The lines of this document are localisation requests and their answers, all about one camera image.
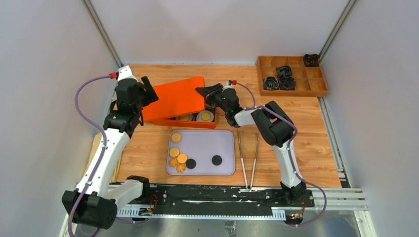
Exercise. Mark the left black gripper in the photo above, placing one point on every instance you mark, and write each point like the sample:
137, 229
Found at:
149, 96

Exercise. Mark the black coiled item top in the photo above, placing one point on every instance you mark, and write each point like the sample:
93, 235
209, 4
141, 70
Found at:
284, 71

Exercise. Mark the black sandwich cookie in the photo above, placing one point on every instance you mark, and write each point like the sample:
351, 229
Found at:
190, 163
216, 160

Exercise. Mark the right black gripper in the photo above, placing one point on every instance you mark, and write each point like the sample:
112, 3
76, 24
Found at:
206, 91

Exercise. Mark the round yellow biscuit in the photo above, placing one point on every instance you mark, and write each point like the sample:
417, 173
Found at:
174, 152
206, 116
182, 158
176, 137
184, 118

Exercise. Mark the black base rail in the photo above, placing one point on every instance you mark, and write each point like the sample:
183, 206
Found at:
237, 203

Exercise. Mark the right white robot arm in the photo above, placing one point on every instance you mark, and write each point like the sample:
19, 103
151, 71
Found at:
274, 126

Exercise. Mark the swirl butter cookie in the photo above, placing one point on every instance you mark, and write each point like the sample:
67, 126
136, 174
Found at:
181, 168
173, 162

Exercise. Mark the yellow cloth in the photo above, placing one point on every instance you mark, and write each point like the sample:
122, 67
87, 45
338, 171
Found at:
95, 145

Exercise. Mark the white paper cup liner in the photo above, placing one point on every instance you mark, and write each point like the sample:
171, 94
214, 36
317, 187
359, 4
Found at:
198, 116
191, 117

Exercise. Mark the black coiled item left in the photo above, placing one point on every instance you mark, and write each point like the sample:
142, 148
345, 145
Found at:
270, 83

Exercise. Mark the wooden compartment organizer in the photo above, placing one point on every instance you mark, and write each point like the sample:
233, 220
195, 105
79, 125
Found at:
310, 81

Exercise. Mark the lavender cookie tray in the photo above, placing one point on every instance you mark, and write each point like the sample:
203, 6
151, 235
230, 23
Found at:
202, 145

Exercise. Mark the orange box lid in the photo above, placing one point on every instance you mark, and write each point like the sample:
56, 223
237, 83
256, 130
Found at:
176, 99

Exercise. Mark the black coiled item right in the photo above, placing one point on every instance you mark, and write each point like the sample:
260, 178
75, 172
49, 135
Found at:
287, 83

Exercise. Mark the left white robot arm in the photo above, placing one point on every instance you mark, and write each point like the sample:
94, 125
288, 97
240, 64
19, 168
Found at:
91, 203

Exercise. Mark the orange cookie box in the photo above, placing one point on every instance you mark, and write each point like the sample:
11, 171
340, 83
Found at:
190, 124

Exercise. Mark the black coiled item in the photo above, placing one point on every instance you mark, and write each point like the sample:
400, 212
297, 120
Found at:
284, 71
270, 83
287, 83

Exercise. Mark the metal tongs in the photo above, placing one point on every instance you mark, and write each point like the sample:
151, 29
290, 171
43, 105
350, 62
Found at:
248, 145

